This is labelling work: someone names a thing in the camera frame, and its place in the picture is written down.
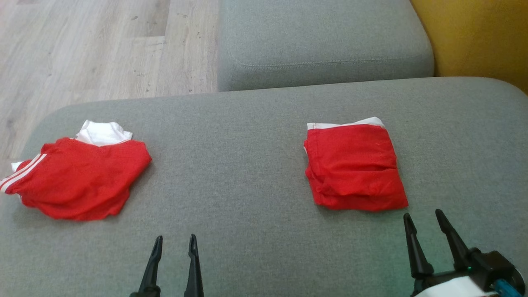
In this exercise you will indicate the mustard yellow upholstered panel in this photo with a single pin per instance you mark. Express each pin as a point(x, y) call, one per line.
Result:
point(474, 37)

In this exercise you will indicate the red shorts with white stripes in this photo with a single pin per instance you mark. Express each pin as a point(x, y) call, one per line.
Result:
point(354, 169)

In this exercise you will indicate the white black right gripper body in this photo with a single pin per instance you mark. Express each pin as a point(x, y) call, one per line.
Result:
point(449, 286)

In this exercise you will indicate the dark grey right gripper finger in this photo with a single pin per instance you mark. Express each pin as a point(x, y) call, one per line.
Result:
point(418, 255)
point(456, 247)

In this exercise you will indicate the large grey sofa seat cushion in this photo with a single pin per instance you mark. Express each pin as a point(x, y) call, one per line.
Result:
point(247, 165)

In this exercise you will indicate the red jersey with white trim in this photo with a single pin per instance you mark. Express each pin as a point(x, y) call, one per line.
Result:
point(78, 181)

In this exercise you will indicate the small grey sofa cushion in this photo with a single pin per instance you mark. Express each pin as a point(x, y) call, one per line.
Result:
point(321, 41)

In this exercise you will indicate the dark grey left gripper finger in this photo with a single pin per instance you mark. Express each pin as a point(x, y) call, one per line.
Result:
point(152, 272)
point(194, 276)

